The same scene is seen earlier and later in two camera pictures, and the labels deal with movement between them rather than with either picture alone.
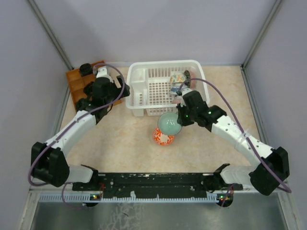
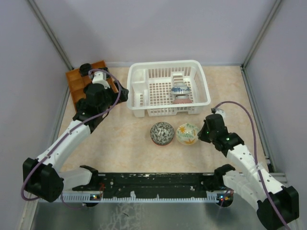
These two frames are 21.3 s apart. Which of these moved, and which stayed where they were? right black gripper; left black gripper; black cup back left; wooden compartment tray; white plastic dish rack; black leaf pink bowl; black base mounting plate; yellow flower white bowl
Moved: yellow flower white bowl; black leaf pink bowl; right black gripper
Stayed: white plastic dish rack; black base mounting plate; left black gripper; wooden compartment tray; black cup back left
